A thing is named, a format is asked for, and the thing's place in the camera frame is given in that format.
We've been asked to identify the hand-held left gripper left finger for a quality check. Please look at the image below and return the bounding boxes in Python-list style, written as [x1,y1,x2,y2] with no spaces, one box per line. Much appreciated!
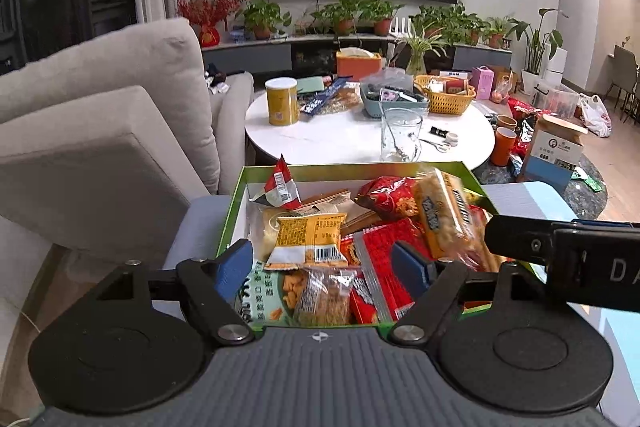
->
[82,238,256,345]

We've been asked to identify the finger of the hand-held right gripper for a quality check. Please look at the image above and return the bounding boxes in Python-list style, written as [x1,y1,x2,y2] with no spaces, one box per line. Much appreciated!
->
[484,214,558,269]

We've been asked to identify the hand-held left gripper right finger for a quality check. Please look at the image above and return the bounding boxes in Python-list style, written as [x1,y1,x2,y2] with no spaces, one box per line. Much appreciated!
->
[389,241,566,345]

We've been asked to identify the small red striped snack packet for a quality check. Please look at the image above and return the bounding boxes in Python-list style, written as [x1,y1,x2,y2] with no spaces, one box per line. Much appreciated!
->
[350,219,441,325]

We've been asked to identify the green snack packet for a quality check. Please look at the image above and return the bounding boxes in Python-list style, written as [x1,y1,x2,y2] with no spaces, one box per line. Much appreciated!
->
[235,259,301,325]

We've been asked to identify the pale bread packet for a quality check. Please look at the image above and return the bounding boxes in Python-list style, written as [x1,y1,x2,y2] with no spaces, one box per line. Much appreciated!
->
[257,207,301,258]

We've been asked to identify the orange peanut snack bag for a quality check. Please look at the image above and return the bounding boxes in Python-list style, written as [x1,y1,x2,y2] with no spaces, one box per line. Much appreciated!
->
[412,167,493,270]

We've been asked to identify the large red snack packet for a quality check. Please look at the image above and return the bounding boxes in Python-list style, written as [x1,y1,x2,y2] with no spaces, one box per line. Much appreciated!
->
[356,176,426,223]

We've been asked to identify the brown packet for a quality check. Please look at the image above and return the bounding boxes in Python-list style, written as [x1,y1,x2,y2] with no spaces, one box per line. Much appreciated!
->
[300,189,381,235]

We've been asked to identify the small orange snack packet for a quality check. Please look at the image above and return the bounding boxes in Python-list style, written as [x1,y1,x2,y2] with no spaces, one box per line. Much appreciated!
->
[263,212,349,271]

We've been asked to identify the clear cracker packet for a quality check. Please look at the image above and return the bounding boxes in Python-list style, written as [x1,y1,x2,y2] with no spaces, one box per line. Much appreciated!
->
[295,266,358,328]

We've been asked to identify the small red white snack packet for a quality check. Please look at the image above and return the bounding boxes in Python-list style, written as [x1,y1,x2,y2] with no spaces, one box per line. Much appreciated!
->
[248,154,302,210]

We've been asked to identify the green cardboard box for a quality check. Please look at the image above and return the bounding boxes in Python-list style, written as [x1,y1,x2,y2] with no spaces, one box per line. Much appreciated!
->
[215,161,501,340]

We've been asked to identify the blue grey patterned table mat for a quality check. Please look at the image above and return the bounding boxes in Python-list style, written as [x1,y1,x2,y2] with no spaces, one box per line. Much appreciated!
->
[160,181,640,413]

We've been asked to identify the dark marble table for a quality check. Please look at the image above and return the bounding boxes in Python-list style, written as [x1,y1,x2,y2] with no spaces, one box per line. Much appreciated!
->
[472,147,608,218]

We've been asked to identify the cardboard box with blue label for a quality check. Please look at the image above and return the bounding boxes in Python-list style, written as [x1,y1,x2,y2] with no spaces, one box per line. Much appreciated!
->
[515,113,590,196]

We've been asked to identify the green flat packets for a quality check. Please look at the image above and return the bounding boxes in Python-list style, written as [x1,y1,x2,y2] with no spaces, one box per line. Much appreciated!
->
[570,167,603,192]

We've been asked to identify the tall orange cup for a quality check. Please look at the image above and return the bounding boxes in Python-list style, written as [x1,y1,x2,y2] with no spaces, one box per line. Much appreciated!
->
[490,127,518,168]

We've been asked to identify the metal spoon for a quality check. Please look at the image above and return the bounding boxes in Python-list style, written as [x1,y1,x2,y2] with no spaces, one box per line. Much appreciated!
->
[387,127,416,162]

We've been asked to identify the red snack bags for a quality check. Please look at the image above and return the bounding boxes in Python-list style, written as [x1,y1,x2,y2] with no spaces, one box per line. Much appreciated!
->
[507,97,543,158]

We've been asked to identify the glass cup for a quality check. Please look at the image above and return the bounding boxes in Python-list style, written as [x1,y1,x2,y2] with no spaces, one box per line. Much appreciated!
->
[380,108,423,162]

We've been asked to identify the clear plastic storage box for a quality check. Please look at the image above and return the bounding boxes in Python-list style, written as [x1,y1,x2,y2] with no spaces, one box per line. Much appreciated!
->
[532,81,581,118]

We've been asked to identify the white plastic bag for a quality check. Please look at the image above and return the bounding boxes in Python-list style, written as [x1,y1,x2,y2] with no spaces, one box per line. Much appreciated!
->
[579,93,613,138]

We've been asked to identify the clear bag of fruit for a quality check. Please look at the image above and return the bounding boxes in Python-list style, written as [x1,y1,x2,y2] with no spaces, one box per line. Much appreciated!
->
[491,74,516,105]

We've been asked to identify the white round table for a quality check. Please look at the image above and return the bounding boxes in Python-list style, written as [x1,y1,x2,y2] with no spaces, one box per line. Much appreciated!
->
[244,79,496,172]

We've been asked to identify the yellow woven basket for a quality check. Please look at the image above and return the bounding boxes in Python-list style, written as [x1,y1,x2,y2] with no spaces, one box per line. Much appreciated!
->
[414,74,477,115]

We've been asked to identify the pink box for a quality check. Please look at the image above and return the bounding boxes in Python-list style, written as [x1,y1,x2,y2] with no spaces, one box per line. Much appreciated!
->
[472,66,496,100]

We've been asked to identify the grey blue plastic tray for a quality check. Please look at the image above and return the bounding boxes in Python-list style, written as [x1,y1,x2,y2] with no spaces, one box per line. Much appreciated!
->
[360,74,430,118]

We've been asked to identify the brown carton box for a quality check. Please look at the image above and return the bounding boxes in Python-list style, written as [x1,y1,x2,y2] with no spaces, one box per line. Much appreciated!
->
[487,64,521,95]

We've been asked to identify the yellow can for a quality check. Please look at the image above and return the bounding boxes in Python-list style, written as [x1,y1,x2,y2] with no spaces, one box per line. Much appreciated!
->
[265,77,300,126]

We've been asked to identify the white appliance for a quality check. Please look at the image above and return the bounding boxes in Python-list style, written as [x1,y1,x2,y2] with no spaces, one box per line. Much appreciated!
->
[545,49,568,82]

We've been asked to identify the grey sofa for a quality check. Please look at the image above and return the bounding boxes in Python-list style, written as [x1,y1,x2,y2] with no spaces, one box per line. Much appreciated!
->
[0,18,256,268]

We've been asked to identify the dark blue long packet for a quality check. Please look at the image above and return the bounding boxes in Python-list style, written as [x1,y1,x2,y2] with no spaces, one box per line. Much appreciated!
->
[299,79,353,116]

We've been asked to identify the dark clothes pile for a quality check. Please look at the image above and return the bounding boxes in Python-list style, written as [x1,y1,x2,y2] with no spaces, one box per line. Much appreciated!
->
[204,63,231,94]

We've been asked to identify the tall leafy plant white pot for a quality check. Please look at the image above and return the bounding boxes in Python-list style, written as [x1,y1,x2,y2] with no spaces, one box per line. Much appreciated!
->
[507,8,563,92]

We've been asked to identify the grey dining chair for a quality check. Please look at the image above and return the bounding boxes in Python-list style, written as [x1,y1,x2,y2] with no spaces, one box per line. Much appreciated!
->
[602,44,640,120]

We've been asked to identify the mint green case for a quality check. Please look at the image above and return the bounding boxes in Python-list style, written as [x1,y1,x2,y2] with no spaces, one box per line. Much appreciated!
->
[295,77,328,95]

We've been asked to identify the spider plant in glass vase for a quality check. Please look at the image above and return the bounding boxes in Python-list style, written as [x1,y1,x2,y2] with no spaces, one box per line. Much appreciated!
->
[395,24,451,75]

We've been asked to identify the orange box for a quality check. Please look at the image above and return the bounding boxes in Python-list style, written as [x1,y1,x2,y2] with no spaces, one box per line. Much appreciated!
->
[336,48,383,82]

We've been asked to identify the potted green plant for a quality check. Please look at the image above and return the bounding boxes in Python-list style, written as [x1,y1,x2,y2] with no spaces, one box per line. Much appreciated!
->
[235,0,293,40]
[410,4,463,40]
[482,16,516,49]
[362,0,406,36]
[310,0,366,36]
[457,14,488,46]

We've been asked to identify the grey television cabinet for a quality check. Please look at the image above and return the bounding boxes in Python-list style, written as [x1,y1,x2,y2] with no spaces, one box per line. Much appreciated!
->
[200,32,513,80]

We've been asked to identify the red berry branches in vase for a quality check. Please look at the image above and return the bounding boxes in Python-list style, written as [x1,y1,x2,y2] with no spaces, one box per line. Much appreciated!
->
[176,0,246,48]

